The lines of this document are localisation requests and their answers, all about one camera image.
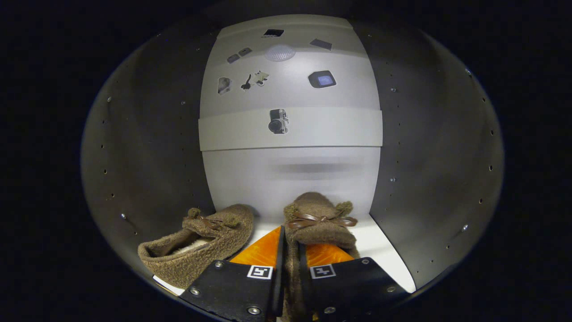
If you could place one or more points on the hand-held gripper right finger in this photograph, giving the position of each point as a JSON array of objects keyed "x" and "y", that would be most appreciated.
[{"x": 304, "y": 290}]

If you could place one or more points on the brown fuzzy shoe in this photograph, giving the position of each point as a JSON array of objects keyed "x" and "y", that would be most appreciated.
[
  {"x": 223, "y": 232},
  {"x": 319, "y": 210}
]

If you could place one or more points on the grey shoe cabinet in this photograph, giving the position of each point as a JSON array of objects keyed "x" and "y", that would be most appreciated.
[{"x": 429, "y": 156}]

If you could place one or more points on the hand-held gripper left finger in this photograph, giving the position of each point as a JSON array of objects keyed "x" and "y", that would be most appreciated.
[{"x": 279, "y": 286}]

